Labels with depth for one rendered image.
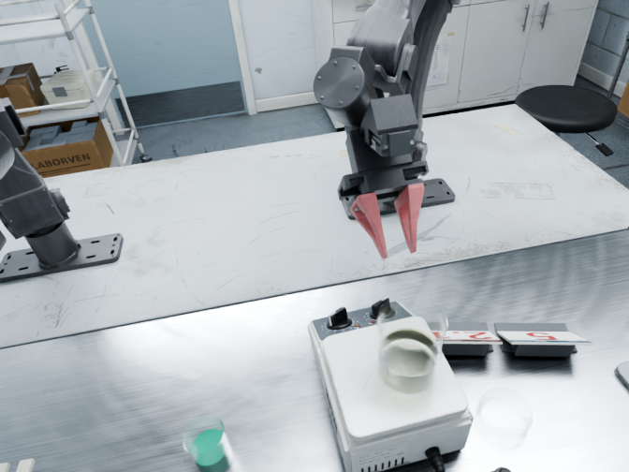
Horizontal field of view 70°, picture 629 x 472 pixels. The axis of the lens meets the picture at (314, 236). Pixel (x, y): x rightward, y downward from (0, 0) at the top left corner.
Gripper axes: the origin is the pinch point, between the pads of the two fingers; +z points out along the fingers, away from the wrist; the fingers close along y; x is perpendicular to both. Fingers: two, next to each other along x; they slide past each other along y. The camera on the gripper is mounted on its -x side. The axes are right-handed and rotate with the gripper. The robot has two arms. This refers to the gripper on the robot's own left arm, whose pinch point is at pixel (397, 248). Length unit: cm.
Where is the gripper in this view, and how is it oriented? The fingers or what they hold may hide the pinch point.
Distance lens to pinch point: 54.6
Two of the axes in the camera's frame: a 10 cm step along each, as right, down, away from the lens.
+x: -0.7, 1.9, 9.8
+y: 9.8, -1.9, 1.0
